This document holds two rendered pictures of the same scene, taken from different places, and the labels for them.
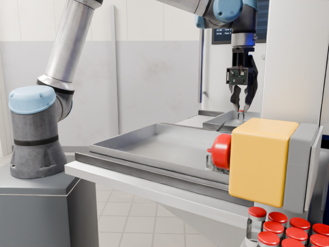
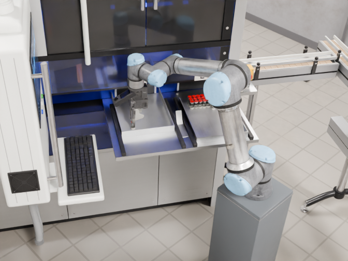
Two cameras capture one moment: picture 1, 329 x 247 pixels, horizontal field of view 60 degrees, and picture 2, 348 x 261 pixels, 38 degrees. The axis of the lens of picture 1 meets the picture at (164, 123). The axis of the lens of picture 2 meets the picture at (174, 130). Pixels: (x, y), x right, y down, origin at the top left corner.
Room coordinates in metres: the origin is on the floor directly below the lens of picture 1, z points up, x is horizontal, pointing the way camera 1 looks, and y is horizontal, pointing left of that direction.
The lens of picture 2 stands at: (2.26, 1.18, 2.40)
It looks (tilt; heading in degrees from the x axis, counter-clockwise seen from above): 38 degrees down; 222
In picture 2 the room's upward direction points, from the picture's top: 3 degrees clockwise
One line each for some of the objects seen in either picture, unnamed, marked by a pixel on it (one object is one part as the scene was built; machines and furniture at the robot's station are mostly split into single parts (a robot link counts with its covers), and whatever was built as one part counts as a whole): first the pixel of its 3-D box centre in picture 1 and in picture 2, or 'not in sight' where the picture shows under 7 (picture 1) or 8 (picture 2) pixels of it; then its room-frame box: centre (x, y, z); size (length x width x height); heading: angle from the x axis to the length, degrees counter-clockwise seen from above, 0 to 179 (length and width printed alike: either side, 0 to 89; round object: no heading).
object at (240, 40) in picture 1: (244, 41); (135, 81); (0.95, -0.26, 1.15); 0.08 x 0.08 x 0.05
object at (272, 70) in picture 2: not in sight; (280, 66); (-0.03, -0.08, 0.92); 0.69 x 0.15 x 0.16; 148
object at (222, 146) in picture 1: (230, 152); not in sight; (0.31, -0.07, 0.99); 0.04 x 0.04 x 0.04; 58
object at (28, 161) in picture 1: (38, 152); (257, 180); (0.78, 0.36, 0.84); 0.15 x 0.15 x 0.10
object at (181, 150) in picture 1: (185, 149); (212, 116); (0.62, -0.05, 0.90); 0.34 x 0.26 x 0.04; 57
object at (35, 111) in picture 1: (35, 111); (260, 162); (0.78, 0.36, 0.96); 0.13 x 0.12 x 0.14; 4
